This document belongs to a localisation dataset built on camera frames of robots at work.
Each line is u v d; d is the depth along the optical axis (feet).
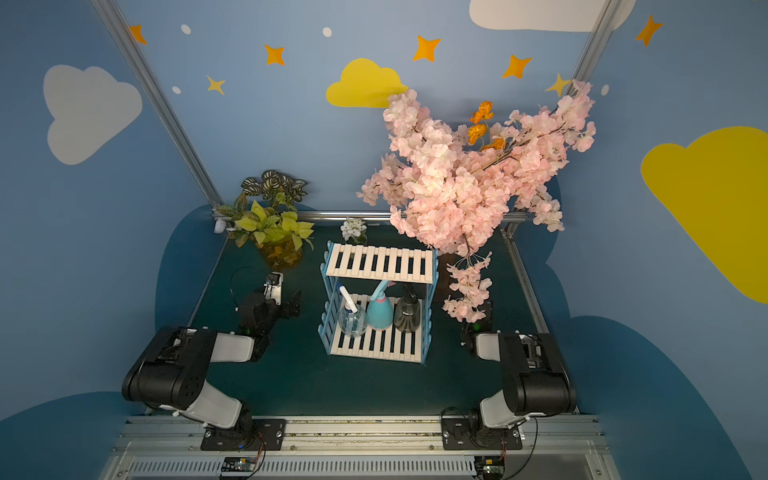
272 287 2.63
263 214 2.97
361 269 2.45
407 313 2.76
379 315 2.79
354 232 3.41
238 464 2.35
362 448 2.45
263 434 2.49
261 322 2.39
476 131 2.43
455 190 1.86
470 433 2.43
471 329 2.42
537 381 1.49
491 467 2.37
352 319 3.13
